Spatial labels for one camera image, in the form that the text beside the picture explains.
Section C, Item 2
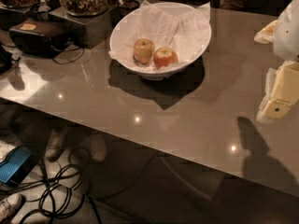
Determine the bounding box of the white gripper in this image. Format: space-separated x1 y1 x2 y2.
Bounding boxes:
254 0 299 123

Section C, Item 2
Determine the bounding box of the red apple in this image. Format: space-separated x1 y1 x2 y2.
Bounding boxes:
153 47 178 69

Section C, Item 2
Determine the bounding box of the white bowl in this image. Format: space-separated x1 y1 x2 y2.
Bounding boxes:
108 1 212 81

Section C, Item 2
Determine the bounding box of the left yellow-red apple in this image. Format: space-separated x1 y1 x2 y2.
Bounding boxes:
133 38 155 64

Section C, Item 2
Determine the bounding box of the white paper liner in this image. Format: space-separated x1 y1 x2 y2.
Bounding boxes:
108 0 212 73

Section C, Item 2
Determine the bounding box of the small black cup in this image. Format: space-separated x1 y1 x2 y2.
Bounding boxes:
119 0 139 19

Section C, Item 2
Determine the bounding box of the grey metal stand block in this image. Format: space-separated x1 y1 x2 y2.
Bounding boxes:
49 7 113 49

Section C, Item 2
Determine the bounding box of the black device box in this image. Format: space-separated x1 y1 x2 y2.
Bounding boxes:
8 19 68 58

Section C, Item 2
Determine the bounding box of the metal serving spoon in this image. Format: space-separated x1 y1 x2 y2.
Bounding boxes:
37 0 50 12

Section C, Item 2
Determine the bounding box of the dark object at left edge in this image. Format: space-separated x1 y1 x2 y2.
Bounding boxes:
0 46 12 74

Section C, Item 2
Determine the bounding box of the blue foot pedal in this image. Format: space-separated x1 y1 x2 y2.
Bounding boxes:
0 147 35 188

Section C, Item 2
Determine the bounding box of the white sneaker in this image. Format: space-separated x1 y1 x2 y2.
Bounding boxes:
0 193 23 224

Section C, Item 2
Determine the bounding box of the black cable on table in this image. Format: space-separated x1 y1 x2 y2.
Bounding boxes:
50 44 86 65

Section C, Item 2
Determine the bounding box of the black coiled floor cable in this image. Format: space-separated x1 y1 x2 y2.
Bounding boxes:
12 147 104 224

